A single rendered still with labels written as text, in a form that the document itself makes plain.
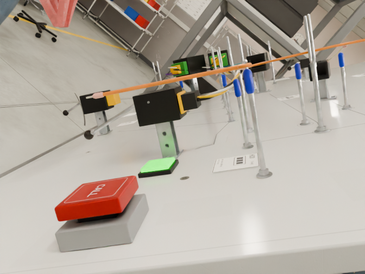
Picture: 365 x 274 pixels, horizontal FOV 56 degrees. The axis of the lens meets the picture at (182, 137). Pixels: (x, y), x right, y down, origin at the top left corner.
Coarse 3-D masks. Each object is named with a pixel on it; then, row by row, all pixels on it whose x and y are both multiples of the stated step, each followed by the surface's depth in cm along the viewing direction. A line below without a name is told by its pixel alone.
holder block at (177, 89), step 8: (168, 88) 45; (176, 88) 43; (136, 96) 43; (144, 96) 43; (152, 96) 43; (160, 96) 43; (168, 96) 43; (176, 96) 43; (136, 104) 44; (144, 104) 43; (152, 104) 43; (160, 104) 43; (168, 104) 43; (176, 104) 43; (136, 112) 44; (144, 112) 44; (152, 112) 44; (160, 112) 43; (168, 112) 43; (176, 112) 43; (144, 120) 44; (152, 120) 44; (160, 120) 44; (168, 120) 43; (176, 120) 43
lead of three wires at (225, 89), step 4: (236, 72) 48; (236, 76) 47; (232, 80) 46; (228, 84) 45; (232, 84) 45; (224, 88) 44; (228, 88) 44; (212, 92) 44; (216, 92) 44; (220, 92) 44; (224, 92) 44; (200, 96) 44; (204, 96) 43; (208, 96) 43; (212, 96) 43; (200, 100) 44; (204, 100) 44
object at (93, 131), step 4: (132, 104) 46; (128, 108) 46; (132, 108) 46; (124, 112) 46; (116, 116) 47; (120, 116) 47; (108, 120) 47; (112, 120) 47; (104, 124) 47; (96, 128) 48; (100, 128) 48; (92, 132) 48
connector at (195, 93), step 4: (188, 92) 44; (192, 92) 43; (196, 92) 44; (184, 96) 43; (188, 96) 43; (192, 96) 43; (196, 96) 43; (184, 100) 43; (188, 100) 43; (192, 100) 43; (196, 100) 43; (184, 104) 43; (188, 104) 43; (192, 104) 43; (196, 104) 43; (200, 104) 45; (184, 108) 43; (188, 108) 43; (192, 108) 43; (196, 108) 43
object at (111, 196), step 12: (108, 180) 28; (120, 180) 28; (132, 180) 27; (72, 192) 27; (84, 192) 27; (96, 192) 26; (108, 192) 25; (120, 192) 25; (132, 192) 27; (60, 204) 25; (72, 204) 24; (84, 204) 24; (96, 204) 24; (108, 204) 24; (120, 204) 24; (60, 216) 25; (72, 216) 25; (84, 216) 24; (96, 216) 25; (108, 216) 25
